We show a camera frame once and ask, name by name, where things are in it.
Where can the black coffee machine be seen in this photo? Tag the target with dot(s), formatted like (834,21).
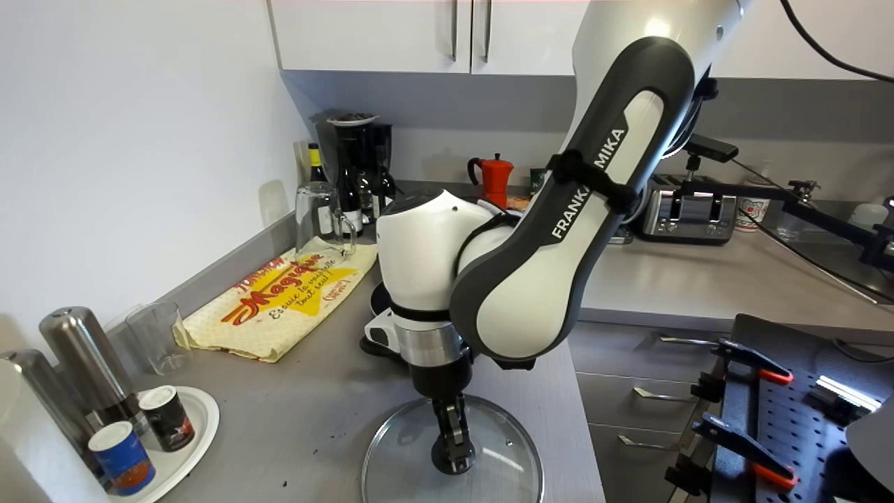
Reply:
(359,162)

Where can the white upper cabinet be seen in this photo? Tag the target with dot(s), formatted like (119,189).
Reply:
(511,38)

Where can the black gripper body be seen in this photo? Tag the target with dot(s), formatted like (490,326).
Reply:
(453,447)

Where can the white round plate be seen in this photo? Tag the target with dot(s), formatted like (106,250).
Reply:
(173,468)

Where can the orange handled bar clamp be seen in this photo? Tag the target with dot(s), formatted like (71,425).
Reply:
(729,354)

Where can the white printed cloth bag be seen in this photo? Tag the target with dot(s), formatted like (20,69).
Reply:
(277,306)

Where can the round glass pot lid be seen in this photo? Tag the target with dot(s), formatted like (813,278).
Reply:
(504,468)

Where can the glass bottle dark cap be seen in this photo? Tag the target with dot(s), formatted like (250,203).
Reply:
(314,200)

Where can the blue orange spice jar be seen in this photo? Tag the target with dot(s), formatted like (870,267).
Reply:
(122,456)

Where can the black white spice jar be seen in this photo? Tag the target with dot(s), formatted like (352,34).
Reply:
(165,415)

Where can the steel pepper mill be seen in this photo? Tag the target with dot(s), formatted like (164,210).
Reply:
(91,361)

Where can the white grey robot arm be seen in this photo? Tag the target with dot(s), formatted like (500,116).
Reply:
(467,280)

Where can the black camera mount rig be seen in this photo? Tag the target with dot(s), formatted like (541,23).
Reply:
(794,200)

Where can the red moka pot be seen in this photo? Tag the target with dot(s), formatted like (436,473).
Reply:
(490,176)

